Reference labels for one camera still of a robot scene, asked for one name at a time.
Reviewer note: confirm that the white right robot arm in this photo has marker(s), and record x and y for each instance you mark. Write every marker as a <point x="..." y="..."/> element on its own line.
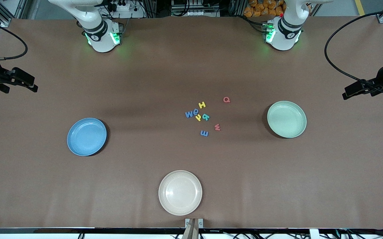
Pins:
<point x="100" y="39"/>

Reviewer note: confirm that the white power strip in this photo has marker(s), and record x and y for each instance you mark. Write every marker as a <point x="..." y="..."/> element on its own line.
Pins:
<point x="133" y="13"/>

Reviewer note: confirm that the beige plate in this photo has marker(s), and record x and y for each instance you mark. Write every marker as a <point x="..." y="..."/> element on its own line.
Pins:
<point x="180" y="193"/>

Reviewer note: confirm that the orange bags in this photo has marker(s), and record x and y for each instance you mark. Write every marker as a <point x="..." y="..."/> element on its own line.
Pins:
<point x="264" y="8"/>

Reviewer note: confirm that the green plate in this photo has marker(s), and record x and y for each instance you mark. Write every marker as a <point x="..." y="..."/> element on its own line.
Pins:
<point x="287" y="119"/>

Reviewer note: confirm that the blue uppercase letter W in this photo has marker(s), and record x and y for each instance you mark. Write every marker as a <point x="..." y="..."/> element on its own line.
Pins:
<point x="189" y="114"/>

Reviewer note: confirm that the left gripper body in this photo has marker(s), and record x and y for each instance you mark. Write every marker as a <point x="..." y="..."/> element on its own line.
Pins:
<point x="381" y="80"/>

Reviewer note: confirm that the metal table edge bracket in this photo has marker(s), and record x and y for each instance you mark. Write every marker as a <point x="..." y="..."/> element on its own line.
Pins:
<point x="187" y="223"/>

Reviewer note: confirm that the red lowercase letter w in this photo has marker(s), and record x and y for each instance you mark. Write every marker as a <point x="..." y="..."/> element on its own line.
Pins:
<point x="217" y="127"/>

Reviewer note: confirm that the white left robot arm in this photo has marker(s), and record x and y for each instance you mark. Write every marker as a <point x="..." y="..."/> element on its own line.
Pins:
<point x="282" y="36"/>

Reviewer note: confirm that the teal uppercase letter R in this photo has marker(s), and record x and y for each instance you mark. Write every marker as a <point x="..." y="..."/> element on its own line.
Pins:
<point x="205" y="117"/>

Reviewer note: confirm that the blue lowercase letter e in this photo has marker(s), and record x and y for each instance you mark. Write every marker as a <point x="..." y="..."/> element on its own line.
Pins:
<point x="195" y="112"/>

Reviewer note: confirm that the yellow lowercase letter h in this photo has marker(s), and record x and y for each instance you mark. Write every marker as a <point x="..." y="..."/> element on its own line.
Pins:
<point x="198" y="117"/>

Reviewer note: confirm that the yellow uppercase letter H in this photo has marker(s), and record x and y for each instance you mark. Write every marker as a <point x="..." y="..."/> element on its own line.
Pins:
<point x="202" y="105"/>

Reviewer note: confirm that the red uppercase letter Q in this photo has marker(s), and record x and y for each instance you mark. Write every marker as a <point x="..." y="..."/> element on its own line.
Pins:
<point x="226" y="99"/>

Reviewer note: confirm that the blue plate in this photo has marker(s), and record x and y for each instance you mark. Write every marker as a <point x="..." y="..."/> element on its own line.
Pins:
<point x="87" y="136"/>

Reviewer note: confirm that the blue lowercase letter m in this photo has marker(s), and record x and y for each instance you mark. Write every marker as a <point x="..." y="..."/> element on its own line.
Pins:
<point x="204" y="133"/>

